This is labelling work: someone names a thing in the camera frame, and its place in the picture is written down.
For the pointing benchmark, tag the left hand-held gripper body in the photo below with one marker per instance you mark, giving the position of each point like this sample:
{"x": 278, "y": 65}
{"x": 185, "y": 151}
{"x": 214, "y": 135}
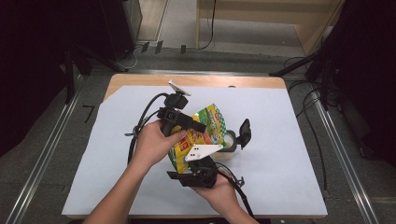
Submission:
{"x": 171, "y": 115}

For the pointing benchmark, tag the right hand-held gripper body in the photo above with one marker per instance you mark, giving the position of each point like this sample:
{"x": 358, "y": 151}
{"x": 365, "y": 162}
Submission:
{"x": 202, "y": 174}

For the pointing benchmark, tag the yellow seasoning pouch green cap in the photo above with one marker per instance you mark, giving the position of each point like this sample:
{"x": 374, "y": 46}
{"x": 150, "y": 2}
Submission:
{"x": 211, "y": 124}

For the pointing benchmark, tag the clear jar with black lid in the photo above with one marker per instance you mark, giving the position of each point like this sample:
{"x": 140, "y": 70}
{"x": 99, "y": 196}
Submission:
{"x": 245, "y": 133}

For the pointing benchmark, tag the person's right hand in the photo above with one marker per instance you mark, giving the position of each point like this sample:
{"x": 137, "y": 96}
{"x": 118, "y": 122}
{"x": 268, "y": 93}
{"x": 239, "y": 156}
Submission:
{"x": 221, "y": 197}

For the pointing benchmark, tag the person's left hand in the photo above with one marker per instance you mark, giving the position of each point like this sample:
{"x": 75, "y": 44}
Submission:
{"x": 152, "y": 146}

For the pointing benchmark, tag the black cabinet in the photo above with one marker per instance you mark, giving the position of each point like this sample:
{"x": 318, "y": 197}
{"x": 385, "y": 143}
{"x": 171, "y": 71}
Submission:
{"x": 118, "y": 28}

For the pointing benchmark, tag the black metal stand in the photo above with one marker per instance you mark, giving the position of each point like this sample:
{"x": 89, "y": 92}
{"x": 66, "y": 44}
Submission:
{"x": 292, "y": 66}
{"x": 70, "y": 81}

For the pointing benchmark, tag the dark curtain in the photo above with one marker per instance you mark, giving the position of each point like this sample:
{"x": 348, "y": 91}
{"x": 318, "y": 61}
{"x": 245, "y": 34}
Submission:
{"x": 367, "y": 62}
{"x": 31, "y": 62}

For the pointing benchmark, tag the metal rail behind table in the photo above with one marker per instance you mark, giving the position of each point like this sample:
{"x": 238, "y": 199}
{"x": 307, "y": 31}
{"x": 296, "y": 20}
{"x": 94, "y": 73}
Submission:
{"x": 218, "y": 73}

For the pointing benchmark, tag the black floor bracket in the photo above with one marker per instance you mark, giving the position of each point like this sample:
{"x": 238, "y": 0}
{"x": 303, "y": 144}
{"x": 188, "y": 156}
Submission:
{"x": 145, "y": 46}
{"x": 158, "y": 46}

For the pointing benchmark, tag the light wooden frame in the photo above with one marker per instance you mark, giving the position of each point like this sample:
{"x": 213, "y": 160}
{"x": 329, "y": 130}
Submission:
{"x": 264, "y": 14}

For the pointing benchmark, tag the metal floor rail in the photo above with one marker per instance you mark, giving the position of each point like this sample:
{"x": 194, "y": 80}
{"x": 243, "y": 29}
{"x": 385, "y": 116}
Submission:
{"x": 342, "y": 155}
{"x": 45, "y": 155}

